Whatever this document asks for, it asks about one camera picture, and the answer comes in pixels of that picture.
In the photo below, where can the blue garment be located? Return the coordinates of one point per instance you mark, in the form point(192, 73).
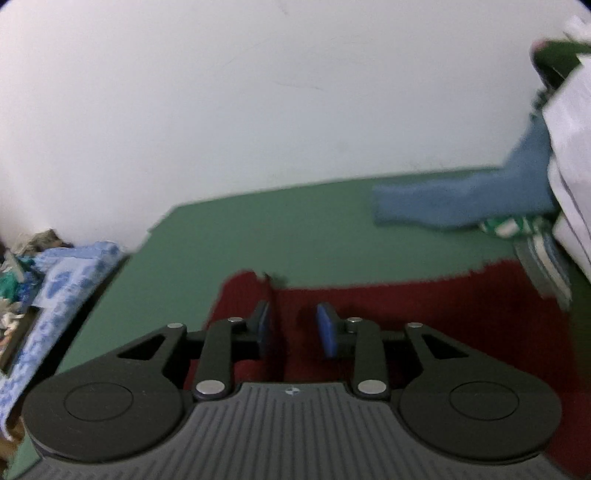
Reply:
point(461, 203)

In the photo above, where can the teal cloth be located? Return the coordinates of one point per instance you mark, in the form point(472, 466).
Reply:
point(11, 284)

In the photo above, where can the maroon knit sweater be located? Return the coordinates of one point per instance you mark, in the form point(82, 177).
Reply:
point(438, 314)

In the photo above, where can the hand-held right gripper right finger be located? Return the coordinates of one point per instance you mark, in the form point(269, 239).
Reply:
point(325, 332)

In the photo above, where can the green felt table cover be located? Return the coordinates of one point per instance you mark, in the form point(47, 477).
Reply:
point(277, 230)

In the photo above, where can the green white striped cloth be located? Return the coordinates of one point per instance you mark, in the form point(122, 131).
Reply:
point(540, 263)

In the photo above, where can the dark green garment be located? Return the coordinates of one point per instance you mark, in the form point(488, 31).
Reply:
point(558, 57)

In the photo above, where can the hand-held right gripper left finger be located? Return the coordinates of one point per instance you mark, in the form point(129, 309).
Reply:
point(263, 323)

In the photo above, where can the blue white patterned towel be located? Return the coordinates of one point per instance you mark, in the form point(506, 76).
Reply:
point(60, 286)

